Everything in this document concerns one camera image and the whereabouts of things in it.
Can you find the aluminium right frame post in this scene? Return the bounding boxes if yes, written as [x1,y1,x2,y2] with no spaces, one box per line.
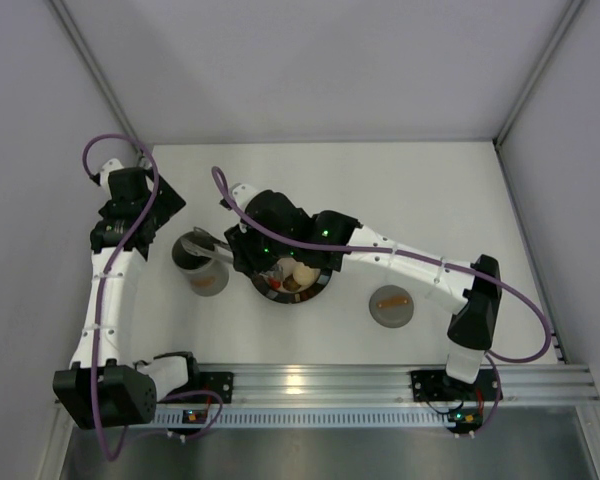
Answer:
[493,0,589,146]

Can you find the grey round container lid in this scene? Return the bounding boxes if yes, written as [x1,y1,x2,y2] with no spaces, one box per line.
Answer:
[368,285,415,329]

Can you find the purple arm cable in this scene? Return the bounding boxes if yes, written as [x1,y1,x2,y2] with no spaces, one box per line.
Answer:
[210,166,551,362]
[82,134,160,461]

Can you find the metal tongs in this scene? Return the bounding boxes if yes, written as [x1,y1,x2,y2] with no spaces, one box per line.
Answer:
[179,227,234,264]

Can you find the grey slotted cable duct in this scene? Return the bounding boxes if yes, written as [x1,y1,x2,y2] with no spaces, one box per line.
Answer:
[144,409,461,429]

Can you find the aluminium left frame post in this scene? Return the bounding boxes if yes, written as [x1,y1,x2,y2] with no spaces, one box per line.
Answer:
[45,0,140,140]

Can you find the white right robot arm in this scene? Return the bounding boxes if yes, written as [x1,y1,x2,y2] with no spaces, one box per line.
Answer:
[221,183,502,384]

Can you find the aluminium mounting rail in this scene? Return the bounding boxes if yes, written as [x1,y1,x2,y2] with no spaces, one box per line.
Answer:
[54,363,600,407]

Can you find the grey cylindrical lunch container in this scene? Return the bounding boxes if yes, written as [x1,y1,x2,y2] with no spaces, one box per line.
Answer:
[171,230,232,297]

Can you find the aluminium frame post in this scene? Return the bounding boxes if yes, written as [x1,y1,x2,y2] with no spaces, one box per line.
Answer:
[45,0,140,140]
[493,0,589,146]

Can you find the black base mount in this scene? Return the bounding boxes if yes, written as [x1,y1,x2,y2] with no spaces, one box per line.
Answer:
[409,368,502,403]
[200,371,235,404]

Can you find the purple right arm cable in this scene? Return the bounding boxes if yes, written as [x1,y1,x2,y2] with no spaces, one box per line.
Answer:
[210,166,551,362]

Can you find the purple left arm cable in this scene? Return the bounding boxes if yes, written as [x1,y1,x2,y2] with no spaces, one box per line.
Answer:
[82,134,160,461]

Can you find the dark patterned round plate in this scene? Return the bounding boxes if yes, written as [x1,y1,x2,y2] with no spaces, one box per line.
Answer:
[251,257,333,305]

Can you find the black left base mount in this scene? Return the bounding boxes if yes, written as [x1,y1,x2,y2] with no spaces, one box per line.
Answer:
[200,371,235,404]

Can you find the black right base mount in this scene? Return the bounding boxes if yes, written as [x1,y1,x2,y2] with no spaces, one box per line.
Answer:
[409,368,502,403]

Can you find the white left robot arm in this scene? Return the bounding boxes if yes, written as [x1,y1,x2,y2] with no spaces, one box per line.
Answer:
[53,159,200,430]

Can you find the white rice ball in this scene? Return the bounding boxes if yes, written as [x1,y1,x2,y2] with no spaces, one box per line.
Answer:
[292,263,316,287]

